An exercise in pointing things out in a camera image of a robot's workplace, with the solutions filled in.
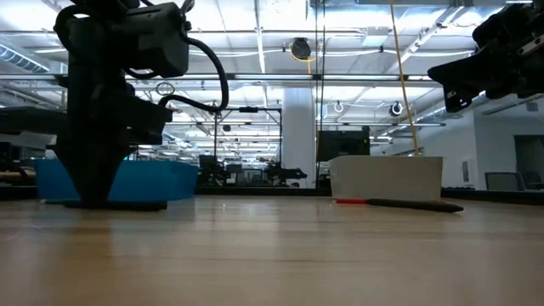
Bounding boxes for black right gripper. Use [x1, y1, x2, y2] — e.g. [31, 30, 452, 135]
[427, 40, 544, 113]

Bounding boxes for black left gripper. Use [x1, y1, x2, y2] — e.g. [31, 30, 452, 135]
[54, 12, 173, 203]

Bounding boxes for dark green pencil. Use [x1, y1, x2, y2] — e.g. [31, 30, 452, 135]
[63, 200, 169, 213]

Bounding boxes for black pen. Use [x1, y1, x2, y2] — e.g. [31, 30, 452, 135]
[365, 197, 465, 214]

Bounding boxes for blue plastic tray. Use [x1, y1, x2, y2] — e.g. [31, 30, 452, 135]
[35, 158, 200, 202]

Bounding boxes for background desk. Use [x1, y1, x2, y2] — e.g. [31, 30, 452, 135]
[0, 105, 69, 188]

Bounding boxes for white plastic bin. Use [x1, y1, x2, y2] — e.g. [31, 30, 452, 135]
[328, 155, 444, 201]

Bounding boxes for white pillar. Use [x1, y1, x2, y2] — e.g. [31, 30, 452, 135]
[281, 87, 319, 190]

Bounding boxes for background robot arms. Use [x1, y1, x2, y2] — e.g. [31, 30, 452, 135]
[197, 153, 308, 188]

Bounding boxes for yellow cable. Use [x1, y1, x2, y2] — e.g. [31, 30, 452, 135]
[388, 0, 421, 157]

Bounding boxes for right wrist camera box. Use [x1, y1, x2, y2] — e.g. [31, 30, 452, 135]
[472, 10, 518, 48]

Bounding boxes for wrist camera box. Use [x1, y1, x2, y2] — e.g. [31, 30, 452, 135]
[126, 2, 191, 79]
[472, 10, 518, 48]

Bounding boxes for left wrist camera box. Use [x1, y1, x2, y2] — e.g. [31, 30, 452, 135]
[126, 2, 191, 79]

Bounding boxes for black hanging cable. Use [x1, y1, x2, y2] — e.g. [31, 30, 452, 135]
[313, 0, 327, 188]

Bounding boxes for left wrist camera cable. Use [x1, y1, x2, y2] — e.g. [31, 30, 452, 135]
[157, 36, 230, 114]

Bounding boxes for black rig frame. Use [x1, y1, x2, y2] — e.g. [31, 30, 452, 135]
[213, 105, 284, 188]

